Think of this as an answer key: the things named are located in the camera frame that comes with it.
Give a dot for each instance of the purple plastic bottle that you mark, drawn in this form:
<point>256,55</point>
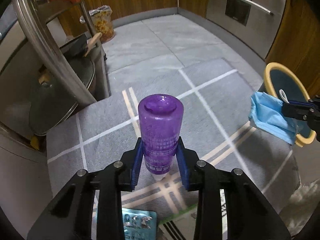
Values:
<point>160,119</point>

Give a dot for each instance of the white green medicine box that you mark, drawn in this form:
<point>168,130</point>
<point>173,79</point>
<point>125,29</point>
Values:
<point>179,226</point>

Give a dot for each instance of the black pan with wooden handle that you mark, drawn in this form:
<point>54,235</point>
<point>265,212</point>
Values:
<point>80,46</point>

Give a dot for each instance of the steel kitchen shelf rack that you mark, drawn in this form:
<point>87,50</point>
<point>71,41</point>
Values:
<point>30,57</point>

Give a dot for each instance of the wooden kitchen cabinets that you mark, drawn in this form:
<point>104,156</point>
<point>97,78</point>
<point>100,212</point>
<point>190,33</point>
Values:
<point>296,44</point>

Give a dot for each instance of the blue bin with yellow rim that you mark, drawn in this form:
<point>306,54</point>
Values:
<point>280,81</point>

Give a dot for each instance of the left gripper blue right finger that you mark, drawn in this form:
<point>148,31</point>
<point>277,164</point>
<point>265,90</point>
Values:
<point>182,156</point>

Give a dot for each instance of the stainless steel oven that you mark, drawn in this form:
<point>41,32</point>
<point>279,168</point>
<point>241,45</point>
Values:
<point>254,22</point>

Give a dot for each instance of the glass lidded pot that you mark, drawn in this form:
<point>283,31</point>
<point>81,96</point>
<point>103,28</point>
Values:
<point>53,104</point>

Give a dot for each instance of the teal pill blister pack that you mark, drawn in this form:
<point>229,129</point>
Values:
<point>139,224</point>

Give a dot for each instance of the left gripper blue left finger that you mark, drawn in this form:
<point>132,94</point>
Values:
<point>137,162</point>

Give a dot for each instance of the grey checked floor mat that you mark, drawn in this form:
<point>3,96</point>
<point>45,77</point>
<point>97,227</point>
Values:
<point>207,106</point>

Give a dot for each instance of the blue face mask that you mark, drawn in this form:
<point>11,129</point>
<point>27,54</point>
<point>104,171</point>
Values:
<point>266,115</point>

